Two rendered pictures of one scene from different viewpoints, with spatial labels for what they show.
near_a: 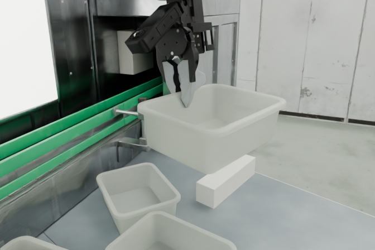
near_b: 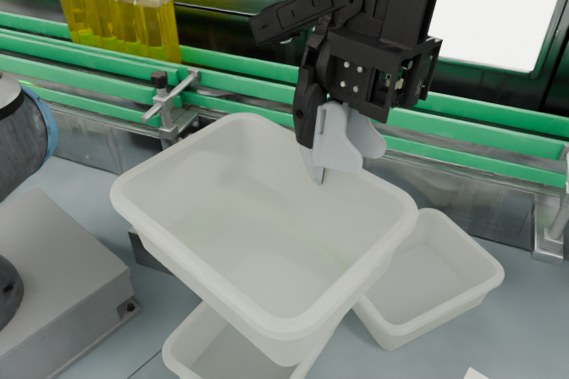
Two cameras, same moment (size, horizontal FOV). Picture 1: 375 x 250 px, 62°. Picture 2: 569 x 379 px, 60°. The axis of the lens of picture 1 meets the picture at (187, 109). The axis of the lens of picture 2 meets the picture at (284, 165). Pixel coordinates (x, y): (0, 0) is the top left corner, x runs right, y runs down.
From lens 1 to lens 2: 0.64 m
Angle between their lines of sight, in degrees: 79
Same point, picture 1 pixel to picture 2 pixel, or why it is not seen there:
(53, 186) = (366, 166)
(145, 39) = (253, 22)
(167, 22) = (302, 8)
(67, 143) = (423, 134)
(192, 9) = (389, 3)
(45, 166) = not seen: hidden behind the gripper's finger
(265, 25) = not seen: outside the picture
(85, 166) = (433, 184)
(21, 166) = not seen: hidden behind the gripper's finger
